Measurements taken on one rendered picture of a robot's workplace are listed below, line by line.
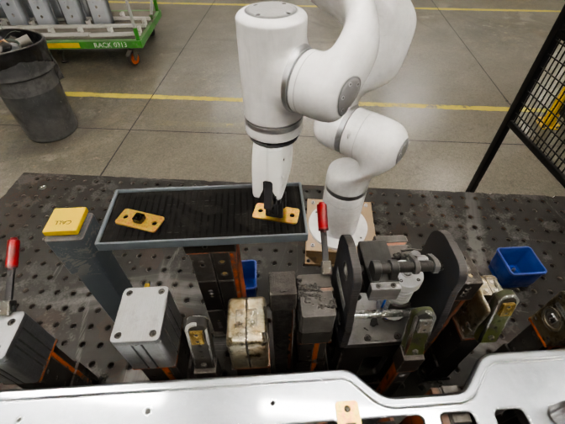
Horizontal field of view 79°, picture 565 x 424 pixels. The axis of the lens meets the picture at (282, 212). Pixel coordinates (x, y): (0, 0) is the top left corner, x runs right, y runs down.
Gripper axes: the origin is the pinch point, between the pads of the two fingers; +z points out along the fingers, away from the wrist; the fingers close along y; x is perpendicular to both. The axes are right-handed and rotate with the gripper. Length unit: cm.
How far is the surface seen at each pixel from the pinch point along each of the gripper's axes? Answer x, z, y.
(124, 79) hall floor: -217, 119, -256
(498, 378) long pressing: 42.6, 18.8, 15.6
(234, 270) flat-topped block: -8.2, 16.9, 4.9
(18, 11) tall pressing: -343, 75, -293
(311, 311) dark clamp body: 9.3, 11.0, 13.9
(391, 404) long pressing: 24.4, 18.4, 23.7
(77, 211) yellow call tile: -36.6, 2.7, 7.1
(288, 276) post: 4.3, 8.9, 9.0
